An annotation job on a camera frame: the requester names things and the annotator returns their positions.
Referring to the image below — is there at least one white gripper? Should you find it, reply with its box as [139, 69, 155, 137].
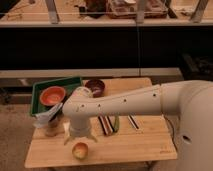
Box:
[64, 118, 98, 145]

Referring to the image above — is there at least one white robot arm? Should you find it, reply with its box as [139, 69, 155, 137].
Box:
[62, 80, 213, 171]

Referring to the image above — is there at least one red yellow apple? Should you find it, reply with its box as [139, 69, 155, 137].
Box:
[72, 142, 88, 160]

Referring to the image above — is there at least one red orange bowl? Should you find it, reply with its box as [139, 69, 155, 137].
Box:
[39, 86, 66, 106]

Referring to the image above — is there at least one dark maroon bowl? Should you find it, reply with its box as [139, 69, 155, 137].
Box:
[85, 79, 105, 98]

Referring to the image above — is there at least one white cylindrical cup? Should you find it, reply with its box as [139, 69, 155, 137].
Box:
[63, 122, 70, 138]

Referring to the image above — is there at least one green pepper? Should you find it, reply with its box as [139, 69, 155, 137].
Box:
[114, 116, 120, 132]

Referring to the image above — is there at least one green plastic tray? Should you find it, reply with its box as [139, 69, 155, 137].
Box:
[30, 76, 83, 117]

